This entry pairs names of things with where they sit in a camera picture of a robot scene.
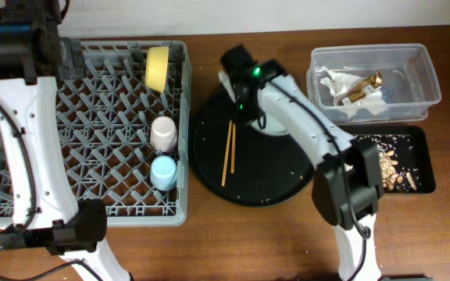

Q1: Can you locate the gold snack wrapper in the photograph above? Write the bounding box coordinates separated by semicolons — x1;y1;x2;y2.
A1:
341;71;383;105

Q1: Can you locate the wooden chopstick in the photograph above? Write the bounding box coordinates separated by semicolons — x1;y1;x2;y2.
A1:
230;123;237;174
221;120;234;187

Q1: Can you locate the food scraps and rice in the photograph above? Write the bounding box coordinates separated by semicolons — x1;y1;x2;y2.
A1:
354;134;421;193

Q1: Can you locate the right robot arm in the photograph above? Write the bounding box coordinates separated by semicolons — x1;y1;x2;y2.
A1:
219;44;384;280

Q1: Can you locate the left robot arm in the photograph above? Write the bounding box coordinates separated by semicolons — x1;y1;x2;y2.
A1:
0;0;131;280

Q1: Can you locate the yellow bowl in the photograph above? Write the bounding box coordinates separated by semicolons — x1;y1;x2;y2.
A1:
145;46;170;93

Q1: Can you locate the blue cup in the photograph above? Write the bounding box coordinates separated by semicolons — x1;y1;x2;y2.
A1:
150;155;177;191

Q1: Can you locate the grey dishwasher rack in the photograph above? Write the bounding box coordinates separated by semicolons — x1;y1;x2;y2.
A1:
0;41;191;229

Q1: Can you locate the clear plastic bin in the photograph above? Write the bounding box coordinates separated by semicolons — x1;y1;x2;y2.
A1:
306;44;441;125

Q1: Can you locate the round black tray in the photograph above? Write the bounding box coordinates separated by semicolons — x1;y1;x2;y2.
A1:
189;86;314;207

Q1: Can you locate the black rectangular bin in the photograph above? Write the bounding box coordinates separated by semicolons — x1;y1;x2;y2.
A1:
342;125;437;194

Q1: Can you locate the white napkin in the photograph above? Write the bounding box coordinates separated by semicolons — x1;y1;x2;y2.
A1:
320;70;388;119

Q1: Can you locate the grey plate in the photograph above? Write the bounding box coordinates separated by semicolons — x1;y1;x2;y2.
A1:
250;115;288;137

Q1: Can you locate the pink cup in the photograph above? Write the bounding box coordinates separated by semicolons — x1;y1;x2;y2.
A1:
150;116;177;152

